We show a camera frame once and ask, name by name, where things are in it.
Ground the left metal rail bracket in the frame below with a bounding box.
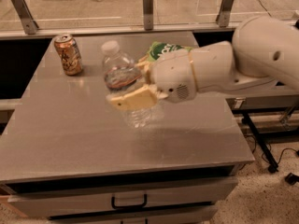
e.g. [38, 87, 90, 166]
[10, 0, 39, 35]

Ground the grey metal rail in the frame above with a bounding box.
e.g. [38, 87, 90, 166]
[0, 21, 240, 40]

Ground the middle metal rail bracket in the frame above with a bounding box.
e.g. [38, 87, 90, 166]
[143, 0, 153, 30]

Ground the grey lower drawer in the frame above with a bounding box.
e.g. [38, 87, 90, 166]
[50, 205, 217, 224]

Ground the grey upper drawer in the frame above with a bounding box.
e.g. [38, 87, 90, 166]
[8, 176, 237, 217]

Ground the gold soda can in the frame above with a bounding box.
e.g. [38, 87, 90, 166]
[54, 34, 83, 76]

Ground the black stand leg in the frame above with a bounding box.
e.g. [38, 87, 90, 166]
[242, 112, 278, 174]

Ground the green rice chip bag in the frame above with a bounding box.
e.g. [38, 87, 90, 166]
[147, 41, 192, 62]

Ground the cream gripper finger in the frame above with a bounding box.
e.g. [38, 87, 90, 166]
[136, 55, 153, 84]
[108, 84, 168, 110]

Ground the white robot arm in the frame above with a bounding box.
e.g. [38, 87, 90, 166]
[107, 17, 299, 110]

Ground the right metal rail bracket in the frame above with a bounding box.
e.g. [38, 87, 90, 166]
[216, 0, 234, 27]

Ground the black drawer handle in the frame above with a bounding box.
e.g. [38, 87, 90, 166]
[110, 194, 148, 210]

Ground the black floor cable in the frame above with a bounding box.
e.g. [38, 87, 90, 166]
[244, 133, 299, 166]

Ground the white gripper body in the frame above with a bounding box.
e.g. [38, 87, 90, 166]
[150, 49, 197, 103]

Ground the metal rail bracket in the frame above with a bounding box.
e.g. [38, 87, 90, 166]
[216, 0, 234, 27]
[10, 0, 39, 35]
[143, 0, 153, 30]

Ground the clear plastic water bottle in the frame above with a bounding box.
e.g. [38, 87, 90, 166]
[101, 40, 164, 128]

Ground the grey drawer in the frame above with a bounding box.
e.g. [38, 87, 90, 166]
[8, 176, 237, 217]
[50, 205, 217, 224]

